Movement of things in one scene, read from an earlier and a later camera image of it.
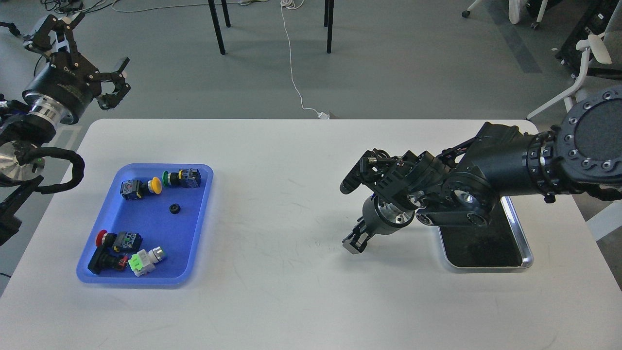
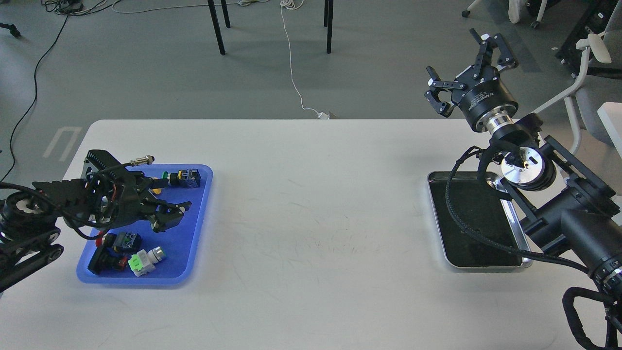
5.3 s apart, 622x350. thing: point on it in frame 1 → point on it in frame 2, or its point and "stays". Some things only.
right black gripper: x=378 y=218 → x=479 y=91
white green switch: x=143 y=262 stays
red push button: x=103 y=259 stays
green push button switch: x=185 y=178 stays
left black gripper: x=64 y=84 → x=112 y=195
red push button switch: x=121 y=242 stays
